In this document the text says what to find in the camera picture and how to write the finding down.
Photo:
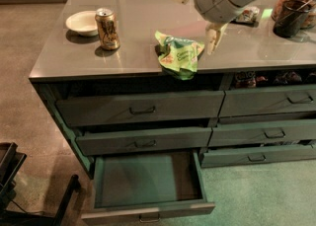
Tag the black chair frame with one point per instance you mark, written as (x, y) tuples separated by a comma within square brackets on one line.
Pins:
[(12, 213)]

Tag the snack bags in drawer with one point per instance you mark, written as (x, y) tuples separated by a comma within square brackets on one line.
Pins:
[(253, 79)]

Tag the top left drawer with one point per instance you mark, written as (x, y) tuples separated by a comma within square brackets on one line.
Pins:
[(88, 111)]

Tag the top right drawer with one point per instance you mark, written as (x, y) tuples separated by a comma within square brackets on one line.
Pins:
[(266, 100)]

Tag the green rice chip bag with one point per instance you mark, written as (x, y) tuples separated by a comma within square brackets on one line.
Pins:
[(178, 56)]

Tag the bottom right drawer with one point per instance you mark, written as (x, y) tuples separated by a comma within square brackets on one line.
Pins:
[(257, 155)]

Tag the white bowl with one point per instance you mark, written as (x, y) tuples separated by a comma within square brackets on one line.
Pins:
[(83, 23)]

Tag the gold soda can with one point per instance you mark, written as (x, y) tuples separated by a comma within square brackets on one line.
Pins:
[(107, 29)]

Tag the middle right drawer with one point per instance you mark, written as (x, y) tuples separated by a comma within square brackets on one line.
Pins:
[(262, 132)]

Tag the grey drawer cabinet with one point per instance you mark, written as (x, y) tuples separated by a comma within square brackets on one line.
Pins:
[(70, 66)]

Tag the black mesh cup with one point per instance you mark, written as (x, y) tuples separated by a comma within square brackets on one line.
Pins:
[(292, 15)]

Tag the open bottom left drawer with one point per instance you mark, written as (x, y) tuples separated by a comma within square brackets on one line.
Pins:
[(147, 188)]

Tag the small white snack packet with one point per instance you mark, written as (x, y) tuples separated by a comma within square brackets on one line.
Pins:
[(248, 16)]

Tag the middle left drawer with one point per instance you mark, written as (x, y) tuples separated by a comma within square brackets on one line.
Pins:
[(92, 144)]

